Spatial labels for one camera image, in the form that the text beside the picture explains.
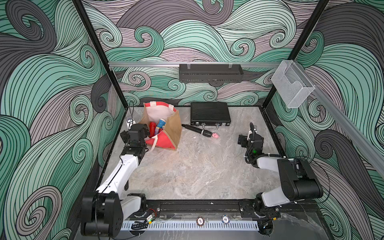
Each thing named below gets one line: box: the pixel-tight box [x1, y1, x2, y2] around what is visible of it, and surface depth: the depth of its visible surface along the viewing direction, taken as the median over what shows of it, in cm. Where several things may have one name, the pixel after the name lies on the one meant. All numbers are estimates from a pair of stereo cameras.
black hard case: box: [190, 102, 231, 131], surface depth 109 cm
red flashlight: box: [148, 122, 157, 138], surface depth 97 cm
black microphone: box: [181, 124, 213, 138], surface depth 106 cm
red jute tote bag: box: [138, 101, 182, 151], surface depth 94 cm
